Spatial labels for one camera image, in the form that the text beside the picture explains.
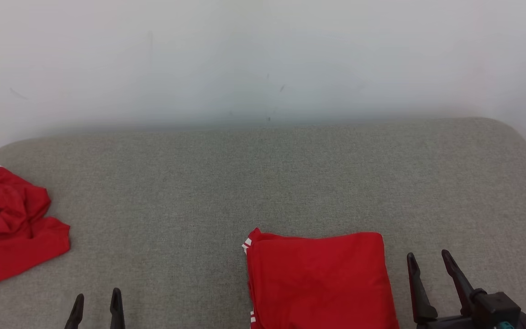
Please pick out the red shorts with white stripes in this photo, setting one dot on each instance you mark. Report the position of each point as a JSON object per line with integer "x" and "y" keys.
{"x": 322, "y": 283}
{"x": 12, "y": 233}

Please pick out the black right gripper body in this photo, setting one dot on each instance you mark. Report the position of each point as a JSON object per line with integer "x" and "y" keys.
{"x": 445, "y": 322}

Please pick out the teal connector plug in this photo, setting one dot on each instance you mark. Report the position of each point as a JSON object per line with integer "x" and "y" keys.
{"x": 506, "y": 326}

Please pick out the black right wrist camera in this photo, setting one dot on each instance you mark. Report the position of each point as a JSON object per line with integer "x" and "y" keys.
{"x": 496, "y": 308}

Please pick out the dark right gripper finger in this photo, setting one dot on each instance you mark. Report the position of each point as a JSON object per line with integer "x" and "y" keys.
{"x": 420, "y": 297}
{"x": 459, "y": 283}

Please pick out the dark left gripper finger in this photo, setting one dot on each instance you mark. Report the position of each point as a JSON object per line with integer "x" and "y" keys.
{"x": 117, "y": 313}
{"x": 76, "y": 315}

